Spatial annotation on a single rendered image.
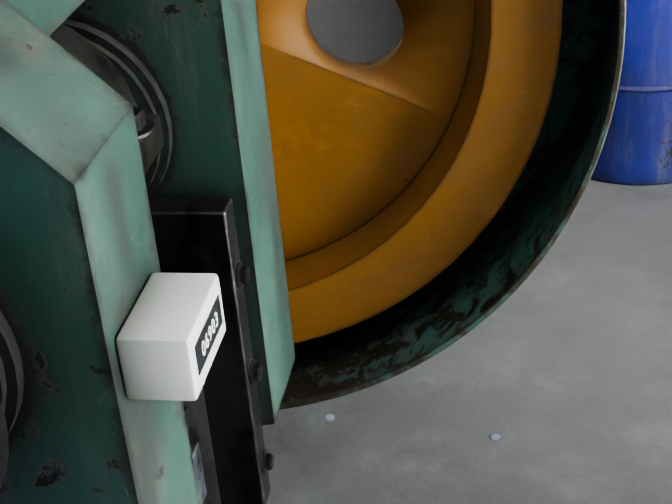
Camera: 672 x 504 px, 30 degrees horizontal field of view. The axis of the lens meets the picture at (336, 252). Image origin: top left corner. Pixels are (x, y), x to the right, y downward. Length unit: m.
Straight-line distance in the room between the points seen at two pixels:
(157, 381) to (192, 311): 0.04
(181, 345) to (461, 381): 2.25
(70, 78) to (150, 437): 0.21
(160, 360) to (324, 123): 0.56
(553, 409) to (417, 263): 1.63
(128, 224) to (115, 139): 0.05
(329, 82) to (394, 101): 0.06
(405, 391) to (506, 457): 0.32
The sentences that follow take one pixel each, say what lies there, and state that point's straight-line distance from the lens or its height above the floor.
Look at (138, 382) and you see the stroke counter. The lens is 0.68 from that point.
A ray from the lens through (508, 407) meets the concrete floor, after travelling 2.81.
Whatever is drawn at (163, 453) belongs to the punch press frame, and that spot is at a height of 1.23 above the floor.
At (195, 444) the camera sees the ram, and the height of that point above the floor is 1.09.
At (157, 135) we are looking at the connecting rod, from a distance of 0.83.
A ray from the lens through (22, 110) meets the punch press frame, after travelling 0.63.
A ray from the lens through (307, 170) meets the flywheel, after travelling 1.21.
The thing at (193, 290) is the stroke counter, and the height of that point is 1.34.
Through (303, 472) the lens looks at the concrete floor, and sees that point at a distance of 2.66.
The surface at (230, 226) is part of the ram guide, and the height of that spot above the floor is 1.25.
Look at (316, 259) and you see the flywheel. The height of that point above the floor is 1.07.
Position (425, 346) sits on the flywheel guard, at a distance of 1.22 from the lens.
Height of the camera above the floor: 1.69
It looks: 30 degrees down
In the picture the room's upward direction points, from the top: 5 degrees counter-clockwise
